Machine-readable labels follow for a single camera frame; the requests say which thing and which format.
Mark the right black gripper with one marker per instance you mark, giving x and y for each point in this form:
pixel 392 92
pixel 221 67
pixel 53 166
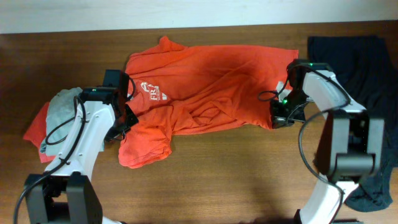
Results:
pixel 278 119

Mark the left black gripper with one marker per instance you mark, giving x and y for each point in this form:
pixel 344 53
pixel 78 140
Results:
pixel 132 119

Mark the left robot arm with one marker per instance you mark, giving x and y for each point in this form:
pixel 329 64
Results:
pixel 64 193

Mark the red printed t-shirt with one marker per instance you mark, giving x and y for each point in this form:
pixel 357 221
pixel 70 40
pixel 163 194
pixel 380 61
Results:
pixel 181 90

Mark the red folded garment under grey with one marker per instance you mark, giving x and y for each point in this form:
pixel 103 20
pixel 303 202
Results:
pixel 36 133

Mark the dark navy garment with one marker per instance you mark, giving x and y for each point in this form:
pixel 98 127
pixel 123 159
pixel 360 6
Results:
pixel 363 67

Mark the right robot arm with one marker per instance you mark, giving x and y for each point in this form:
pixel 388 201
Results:
pixel 351 142

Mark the grey folded t-shirt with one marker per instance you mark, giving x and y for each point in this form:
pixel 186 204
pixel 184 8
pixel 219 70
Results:
pixel 59 120

